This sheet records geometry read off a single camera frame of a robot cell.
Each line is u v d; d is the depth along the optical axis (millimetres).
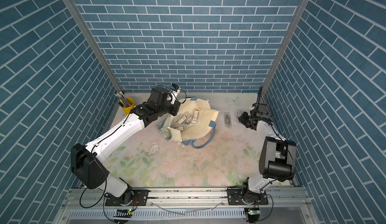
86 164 415
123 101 994
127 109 995
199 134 845
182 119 968
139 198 738
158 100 596
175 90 686
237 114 996
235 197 737
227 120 1025
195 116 990
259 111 731
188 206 722
